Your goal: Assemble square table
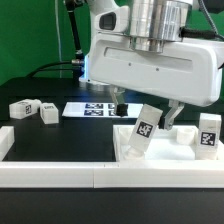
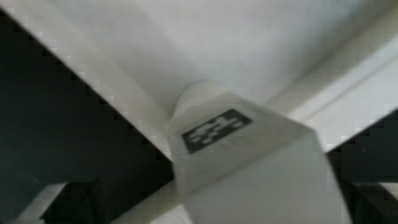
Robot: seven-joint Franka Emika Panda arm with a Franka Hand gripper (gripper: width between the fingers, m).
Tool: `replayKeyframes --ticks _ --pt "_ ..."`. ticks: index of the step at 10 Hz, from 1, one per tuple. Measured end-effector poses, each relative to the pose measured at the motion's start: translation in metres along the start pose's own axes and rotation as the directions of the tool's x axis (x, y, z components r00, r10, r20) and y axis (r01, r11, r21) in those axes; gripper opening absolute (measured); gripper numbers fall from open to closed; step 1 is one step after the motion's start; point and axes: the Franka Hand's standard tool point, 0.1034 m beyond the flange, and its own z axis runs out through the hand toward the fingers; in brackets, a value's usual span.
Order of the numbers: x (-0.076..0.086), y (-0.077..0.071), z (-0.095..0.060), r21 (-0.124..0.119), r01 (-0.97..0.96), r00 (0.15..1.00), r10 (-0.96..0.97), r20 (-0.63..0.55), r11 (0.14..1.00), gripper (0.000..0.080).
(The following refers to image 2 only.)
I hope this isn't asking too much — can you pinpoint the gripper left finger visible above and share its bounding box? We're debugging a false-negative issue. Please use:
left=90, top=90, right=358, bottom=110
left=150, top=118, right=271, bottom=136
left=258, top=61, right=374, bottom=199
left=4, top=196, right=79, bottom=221
left=11, top=182, right=102, bottom=224

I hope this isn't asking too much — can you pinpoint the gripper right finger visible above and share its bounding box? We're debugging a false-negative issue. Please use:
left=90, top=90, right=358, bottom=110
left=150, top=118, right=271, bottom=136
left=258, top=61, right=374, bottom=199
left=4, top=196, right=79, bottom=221
left=342, top=181, right=398, bottom=224

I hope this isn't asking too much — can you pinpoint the white table leg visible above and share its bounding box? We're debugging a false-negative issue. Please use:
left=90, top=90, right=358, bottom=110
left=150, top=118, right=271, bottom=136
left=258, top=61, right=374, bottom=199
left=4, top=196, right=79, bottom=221
left=168, top=81, right=353, bottom=224

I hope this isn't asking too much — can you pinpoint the white square table top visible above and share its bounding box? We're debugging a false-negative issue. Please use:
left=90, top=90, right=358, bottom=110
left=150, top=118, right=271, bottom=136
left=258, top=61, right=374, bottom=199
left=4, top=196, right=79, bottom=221
left=0, top=0, right=398, bottom=224

